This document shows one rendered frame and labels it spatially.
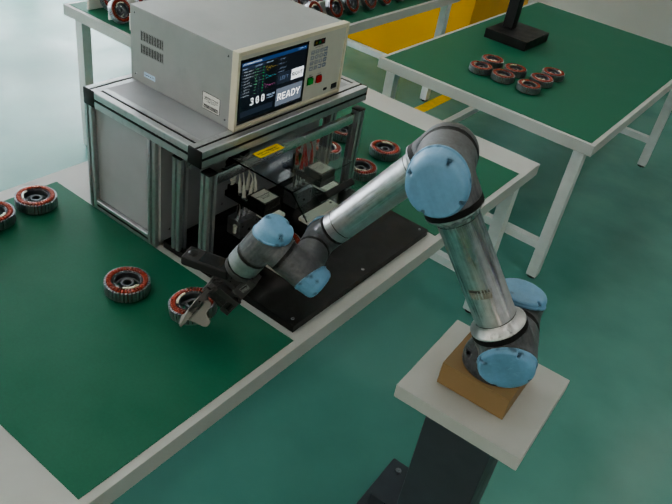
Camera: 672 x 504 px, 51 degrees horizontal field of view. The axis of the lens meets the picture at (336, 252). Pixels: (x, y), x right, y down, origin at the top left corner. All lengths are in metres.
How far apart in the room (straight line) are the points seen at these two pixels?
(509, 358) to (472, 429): 0.27
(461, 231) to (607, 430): 1.74
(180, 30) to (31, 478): 1.07
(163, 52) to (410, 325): 1.62
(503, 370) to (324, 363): 1.39
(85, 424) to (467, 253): 0.84
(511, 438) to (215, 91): 1.08
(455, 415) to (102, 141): 1.16
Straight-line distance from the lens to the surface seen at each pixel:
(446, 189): 1.25
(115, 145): 1.99
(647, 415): 3.08
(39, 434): 1.56
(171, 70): 1.92
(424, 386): 1.71
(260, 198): 1.91
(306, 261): 1.48
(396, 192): 1.45
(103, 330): 1.75
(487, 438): 1.65
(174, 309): 1.67
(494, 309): 1.41
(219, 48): 1.77
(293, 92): 1.93
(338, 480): 2.42
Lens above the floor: 1.94
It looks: 36 degrees down
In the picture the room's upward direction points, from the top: 10 degrees clockwise
